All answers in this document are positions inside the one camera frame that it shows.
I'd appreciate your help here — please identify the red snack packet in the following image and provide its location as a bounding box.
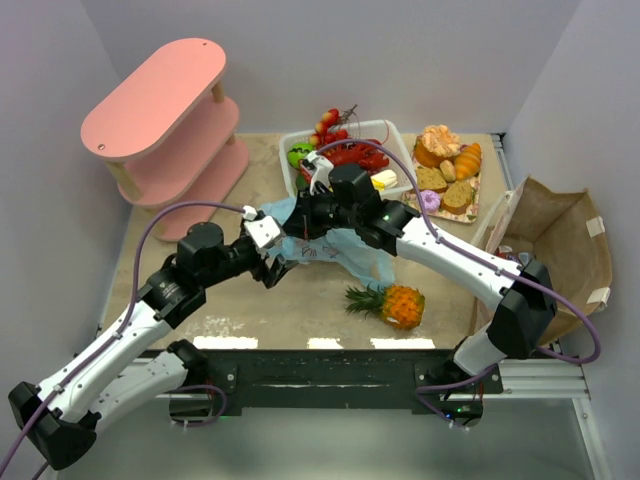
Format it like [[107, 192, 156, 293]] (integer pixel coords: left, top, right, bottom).
[[495, 244, 535, 267]]

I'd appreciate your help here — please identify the dark green toy vegetable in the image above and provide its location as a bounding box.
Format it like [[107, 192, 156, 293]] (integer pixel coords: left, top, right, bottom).
[[295, 172, 310, 191]]

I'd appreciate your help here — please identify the small toy bun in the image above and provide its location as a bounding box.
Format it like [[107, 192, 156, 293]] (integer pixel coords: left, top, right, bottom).
[[439, 160, 457, 183]]

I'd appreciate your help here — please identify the pink three-tier shelf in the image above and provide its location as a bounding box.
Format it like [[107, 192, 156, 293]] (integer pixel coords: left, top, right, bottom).
[[80, 38, 249, 242]]

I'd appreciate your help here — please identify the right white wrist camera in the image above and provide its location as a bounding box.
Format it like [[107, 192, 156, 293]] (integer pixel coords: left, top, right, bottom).
[[300, 151, 334, 195]]

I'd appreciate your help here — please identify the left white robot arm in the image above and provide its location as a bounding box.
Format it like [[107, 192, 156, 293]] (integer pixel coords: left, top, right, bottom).
[[8, 216, 292, 471]]

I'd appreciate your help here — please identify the red toy lobster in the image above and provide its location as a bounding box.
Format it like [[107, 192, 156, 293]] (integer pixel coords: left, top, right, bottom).
[[324, 143, 389, 175]]

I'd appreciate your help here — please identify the orange toy pineapple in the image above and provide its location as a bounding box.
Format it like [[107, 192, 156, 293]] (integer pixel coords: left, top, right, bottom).
[[345, 285, 425, 331]]

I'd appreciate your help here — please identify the blue plastic bag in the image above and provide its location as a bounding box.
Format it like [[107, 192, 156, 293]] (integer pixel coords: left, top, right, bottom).
[[268, 229, 395, 289]]

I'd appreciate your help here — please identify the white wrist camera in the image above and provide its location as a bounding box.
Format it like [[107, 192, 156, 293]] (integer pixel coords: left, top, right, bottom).
[[242, 205, 285, 250], [300, 151, 334, 195]]

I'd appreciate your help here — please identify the brown jute grocery bag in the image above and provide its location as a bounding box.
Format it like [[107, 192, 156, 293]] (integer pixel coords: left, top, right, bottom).
[[471, 177, 612, 316]]

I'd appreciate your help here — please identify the red cherry sprig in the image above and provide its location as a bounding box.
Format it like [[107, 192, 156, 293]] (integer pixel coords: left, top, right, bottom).
[[309, 104, 358, 148]]

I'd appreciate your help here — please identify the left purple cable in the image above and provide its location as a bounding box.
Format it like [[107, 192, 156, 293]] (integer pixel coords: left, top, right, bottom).
[[0, 200, 251, 480]]

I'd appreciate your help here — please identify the toy bread slice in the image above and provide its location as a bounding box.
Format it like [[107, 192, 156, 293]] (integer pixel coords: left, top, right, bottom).
[[441, 181, 474, 215], [416, 166, 449, 194]]

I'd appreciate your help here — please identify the white plastic basket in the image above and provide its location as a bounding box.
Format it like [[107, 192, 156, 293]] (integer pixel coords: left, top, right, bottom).
[[279, 119, 416, 200]]

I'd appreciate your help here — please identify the floral serving tray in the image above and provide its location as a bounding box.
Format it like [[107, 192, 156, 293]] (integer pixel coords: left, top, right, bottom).
[[401, 143, 482, 224]]

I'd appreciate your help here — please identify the green toy watermelon ball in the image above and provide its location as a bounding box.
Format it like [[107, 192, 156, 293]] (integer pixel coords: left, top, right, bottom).
[[286, 142, 315, 170]]

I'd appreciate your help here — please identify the white green toy leek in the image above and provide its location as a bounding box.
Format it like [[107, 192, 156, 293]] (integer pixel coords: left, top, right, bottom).
[[370, 169, 398, 191]]

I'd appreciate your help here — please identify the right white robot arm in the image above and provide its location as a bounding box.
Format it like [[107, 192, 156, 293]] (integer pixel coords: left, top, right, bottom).
[[284, 164, 557, 376]]

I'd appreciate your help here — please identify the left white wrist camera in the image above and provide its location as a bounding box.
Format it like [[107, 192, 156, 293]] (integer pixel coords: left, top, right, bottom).
[[242, 205, 285, 250]]

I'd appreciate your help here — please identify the purple toy donut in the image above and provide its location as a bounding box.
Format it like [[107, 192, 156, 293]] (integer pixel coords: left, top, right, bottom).
[[419, 190, 441, 213]]

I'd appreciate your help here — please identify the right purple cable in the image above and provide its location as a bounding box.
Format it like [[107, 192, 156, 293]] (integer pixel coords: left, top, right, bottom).
[[312, 138, 602, 431]]

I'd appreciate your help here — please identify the purple cable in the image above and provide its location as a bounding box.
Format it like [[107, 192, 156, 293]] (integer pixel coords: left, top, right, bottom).
[[312, 138, 602, 431], [0, 200, 251, 480]]

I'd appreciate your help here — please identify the toy croissant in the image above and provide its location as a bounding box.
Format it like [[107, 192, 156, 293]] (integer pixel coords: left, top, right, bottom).
[[454, 143, 482, 181]]

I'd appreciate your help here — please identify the black base frame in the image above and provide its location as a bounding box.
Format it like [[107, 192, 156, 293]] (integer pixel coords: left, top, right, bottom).
[[167, 349, 503, 427]]

